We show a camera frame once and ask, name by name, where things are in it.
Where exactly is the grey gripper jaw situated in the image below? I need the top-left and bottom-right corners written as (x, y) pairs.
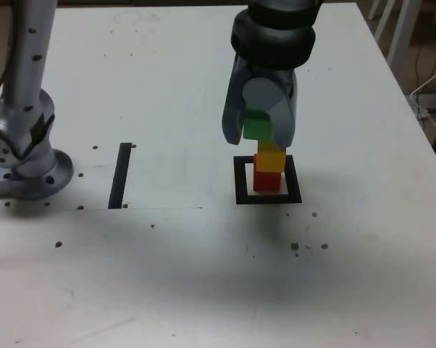
top-left (221, 54), bottom-right (251, 146)
top-left (241, 77), bottom-right (297, 149)

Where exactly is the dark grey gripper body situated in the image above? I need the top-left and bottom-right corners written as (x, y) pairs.
top-left (245, 65), bottom-right (299, 109)

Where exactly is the green cube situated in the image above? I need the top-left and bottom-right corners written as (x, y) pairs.
top-left (242, 104), bottom-right (273, 141)

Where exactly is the yellow cube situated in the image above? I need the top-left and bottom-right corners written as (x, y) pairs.
top-left (256, 139), bottom-right (287, 173)

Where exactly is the red cube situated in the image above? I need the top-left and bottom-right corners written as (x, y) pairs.
top-left (253, 152), bottom-right (281, 192)

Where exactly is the black tape square outline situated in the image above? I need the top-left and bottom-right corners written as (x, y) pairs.
top-left (233, 154), bottom-right (303, 206)

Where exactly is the white furniture leg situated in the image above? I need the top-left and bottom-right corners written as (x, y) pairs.
top-left (387, 0), bottom-right (419, 67)
top-left (366, 0), bottom-right (381, 22)
top-left (374, 0), bottom-right (395, 39)

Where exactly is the black tape strip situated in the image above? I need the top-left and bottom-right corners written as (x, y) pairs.
top-left (107, 142), bottom-right (133, 210)

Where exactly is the white cable with plug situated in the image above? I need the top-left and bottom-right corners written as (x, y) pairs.
top-left (408, 59), bottom-right (436, 136)

